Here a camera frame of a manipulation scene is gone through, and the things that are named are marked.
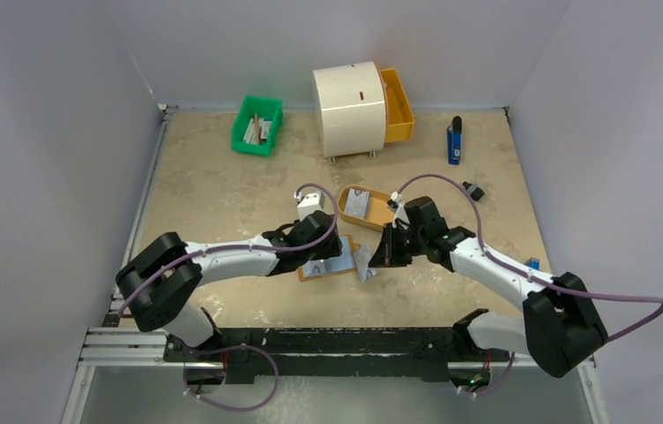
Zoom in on silver VIP card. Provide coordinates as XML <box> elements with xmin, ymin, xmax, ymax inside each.
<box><xmin>353</xmin><ymin>245</ymin><xmax>377</xmax><ymax>282</ymax></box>
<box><xmin>301</xmin><ymin>260</ymin><xmax>329</xmax><ymax>279</ymax></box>

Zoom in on orange oval tray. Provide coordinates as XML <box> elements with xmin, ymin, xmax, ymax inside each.
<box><xmin>337</xmin><ymin>185</ymin><xmax>395</xmax><ymax>231</ymax></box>

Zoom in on orange card holder wallet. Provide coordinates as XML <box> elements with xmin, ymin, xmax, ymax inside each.
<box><xmin>297</xmin><ymin>234</ymin><xmax>359</xmax><ymax>282</ymax></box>

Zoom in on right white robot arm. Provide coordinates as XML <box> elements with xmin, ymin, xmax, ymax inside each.
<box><xmin>369</xmin><ymin>193</ymin><xmax>609</xmax><ymax>378</ymax></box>

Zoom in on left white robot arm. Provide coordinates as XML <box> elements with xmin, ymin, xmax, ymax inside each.
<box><xmin>115</xmin><ymin>211</ymin><xmax>341</xmax><ymax>361</ymax></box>

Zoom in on silver credit cards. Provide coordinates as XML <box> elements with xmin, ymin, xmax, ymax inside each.
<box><xmin>344</xmin><ymin>188</ymin><xmax>370</xmax><ymax>219</ymax></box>

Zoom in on small black knob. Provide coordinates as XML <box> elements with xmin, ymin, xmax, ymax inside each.
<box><xmin>462</xmin><ymin>181</ymin><xmax>484</xmax><ymax>202</ymax></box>

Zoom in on blue black marker pen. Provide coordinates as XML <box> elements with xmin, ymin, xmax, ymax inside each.
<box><xmin>446</xmin><ymin>116</ymin><xmax>462</xmax><ymax>165</ymax></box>

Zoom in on small blue object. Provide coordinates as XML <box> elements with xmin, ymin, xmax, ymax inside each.
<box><xmin>526</xmin><ymin>257</ymin><xmax>540</xmax><ymax>270</ymax></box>

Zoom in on green plastic bin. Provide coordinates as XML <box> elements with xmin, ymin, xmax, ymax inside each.
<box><xmin>231</xmin><ymin>95</ymin><xmax>284</xmax><ymax>157</ymax></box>

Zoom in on orange open drawer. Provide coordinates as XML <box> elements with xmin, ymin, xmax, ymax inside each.
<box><xmin>380</xmin><ymin>68</ymin><xmax>415</xmax><ymax>144</ymax></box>

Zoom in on cream round drawer cabinet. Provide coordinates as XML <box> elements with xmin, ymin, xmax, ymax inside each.
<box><xmin>312</xmin><ymin>61</ymin><xmax>387</xmax><ymax>162</ymax></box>

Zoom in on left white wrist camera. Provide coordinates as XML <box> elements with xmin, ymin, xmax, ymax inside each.
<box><xmin>296</xmin><ymin>191</ymin><xmax>325</xmax><ymax>221</ymax></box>

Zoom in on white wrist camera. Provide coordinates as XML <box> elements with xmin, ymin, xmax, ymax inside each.
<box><xmin>387</xmin><ymin>193</ymin><xmax>409</xmax><ymax>228</ymax></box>
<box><xmin>296</xmin><ymin>191</ymin><xmax>325</xmax><ymax>221</ymax></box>

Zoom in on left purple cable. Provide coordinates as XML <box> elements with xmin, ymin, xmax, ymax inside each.
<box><xmin>117</xmin><ymin>183</ymin><xmax>341</xmax><ymax>319</ymax></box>

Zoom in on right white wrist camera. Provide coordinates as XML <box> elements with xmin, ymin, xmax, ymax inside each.
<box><xmin>387</xmin><ymin>193</ymin><xmax>409</xmax><ymax>228</ymax></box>

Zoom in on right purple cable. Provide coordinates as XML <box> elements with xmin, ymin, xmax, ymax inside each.
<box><xmin>394</xmin><ymin>173</ymin><xmax>663</xmax><ymax>344</ymax></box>

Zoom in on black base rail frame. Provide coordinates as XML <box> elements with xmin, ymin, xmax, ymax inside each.
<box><xmin>76</xmin><ymin>324</ymin><xmax>596</xmax><ymax>388</ymax></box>

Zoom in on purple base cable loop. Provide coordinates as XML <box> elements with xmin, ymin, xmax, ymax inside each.
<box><xmin>181</xmin><ymin>343</ymin><xmax>284</xmax><ymax>413</ymax></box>

